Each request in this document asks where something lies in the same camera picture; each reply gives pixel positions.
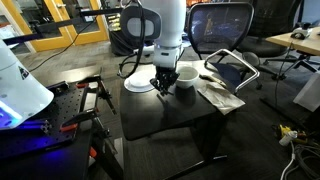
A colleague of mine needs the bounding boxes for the black desk cable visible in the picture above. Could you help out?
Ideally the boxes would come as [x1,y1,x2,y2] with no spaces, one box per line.
[273,39,296,108]

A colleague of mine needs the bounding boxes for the yellow door frame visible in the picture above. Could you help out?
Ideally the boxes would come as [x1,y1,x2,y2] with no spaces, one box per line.
[1,0,111,53]

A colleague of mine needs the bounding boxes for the white plug with cable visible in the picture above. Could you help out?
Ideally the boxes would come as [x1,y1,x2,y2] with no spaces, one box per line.
[278,130,299,180]

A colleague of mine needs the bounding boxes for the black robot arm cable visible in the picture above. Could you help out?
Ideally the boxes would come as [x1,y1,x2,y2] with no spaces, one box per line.
[116,1,148,80]

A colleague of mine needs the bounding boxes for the white ceramic bowl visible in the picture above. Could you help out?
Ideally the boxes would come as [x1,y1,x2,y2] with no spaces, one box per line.
[175,65,201,90]

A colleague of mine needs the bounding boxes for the black office chair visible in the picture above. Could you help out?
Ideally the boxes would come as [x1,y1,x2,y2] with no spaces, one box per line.
[237,0,318,82]

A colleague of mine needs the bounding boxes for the white round plate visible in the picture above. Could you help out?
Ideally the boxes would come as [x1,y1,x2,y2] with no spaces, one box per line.
[123,71,158,94]

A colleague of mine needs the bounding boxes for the yellow power plug block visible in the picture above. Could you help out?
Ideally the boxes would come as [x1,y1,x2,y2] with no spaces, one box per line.
[277,124,308,145]

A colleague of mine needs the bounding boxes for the light wooden desk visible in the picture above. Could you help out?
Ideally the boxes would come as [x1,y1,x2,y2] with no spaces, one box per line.
[265,26,320,57]

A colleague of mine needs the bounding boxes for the mesh back office chair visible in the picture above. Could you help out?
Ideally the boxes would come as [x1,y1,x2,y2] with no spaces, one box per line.
[184,2,261,95]

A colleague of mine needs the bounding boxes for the white flat panel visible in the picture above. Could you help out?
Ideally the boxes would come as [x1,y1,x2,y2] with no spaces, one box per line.
[292,71,320,113]

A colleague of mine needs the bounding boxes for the thin black floor cable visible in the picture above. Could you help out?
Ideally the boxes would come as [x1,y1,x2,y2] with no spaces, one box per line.
[29,19,98,73]

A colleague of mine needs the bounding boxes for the black clamp with orange handle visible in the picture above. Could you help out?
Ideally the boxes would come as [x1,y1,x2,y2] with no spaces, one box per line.
[74,74,118,116]
[59,109,112,138]

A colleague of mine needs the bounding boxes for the yellow green items pile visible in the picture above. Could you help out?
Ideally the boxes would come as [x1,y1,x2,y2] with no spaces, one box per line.
[108,13,122,33]

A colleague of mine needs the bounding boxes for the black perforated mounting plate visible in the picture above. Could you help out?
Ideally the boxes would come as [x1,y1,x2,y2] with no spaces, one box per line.
[0,81,90,158]

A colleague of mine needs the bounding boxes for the grey coiled cables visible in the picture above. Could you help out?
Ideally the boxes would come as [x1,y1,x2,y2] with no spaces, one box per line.
[291,141,320,180]

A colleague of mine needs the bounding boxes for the long black bar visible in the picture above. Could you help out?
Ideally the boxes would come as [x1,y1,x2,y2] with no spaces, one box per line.
[2,7,126,46]

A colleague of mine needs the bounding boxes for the paintbrush with pale bristles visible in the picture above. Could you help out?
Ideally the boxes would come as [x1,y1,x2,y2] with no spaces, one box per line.
[198,73,228,89]

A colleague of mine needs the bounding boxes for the beige crumpled cloth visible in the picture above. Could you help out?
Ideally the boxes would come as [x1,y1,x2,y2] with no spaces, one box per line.
[176,59,246,116]

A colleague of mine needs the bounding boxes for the black robot stand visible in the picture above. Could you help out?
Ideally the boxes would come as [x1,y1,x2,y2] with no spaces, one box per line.
[0,64,125,180]

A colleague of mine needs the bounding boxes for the black side table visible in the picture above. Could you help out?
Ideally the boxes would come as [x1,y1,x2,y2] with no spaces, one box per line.
[118,61,232,180]

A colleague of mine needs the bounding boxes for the grey device on desk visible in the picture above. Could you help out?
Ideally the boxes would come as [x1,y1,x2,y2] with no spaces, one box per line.
[289,27,313,41]

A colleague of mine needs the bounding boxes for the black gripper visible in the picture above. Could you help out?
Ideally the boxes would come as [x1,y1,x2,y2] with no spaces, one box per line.
[149,65,181,97]

